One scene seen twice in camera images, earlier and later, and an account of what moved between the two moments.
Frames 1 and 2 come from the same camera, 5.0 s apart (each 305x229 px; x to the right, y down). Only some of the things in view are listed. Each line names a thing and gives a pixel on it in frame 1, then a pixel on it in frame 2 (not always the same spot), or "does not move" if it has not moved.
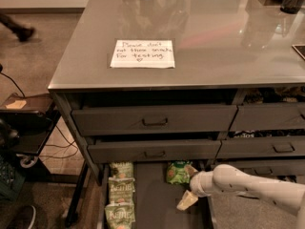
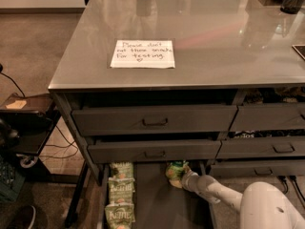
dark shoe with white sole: [24, 218] does not move
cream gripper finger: [189, 198] -> [176, 182]
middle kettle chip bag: [121, 189] does not move
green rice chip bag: [175, 174] does not move
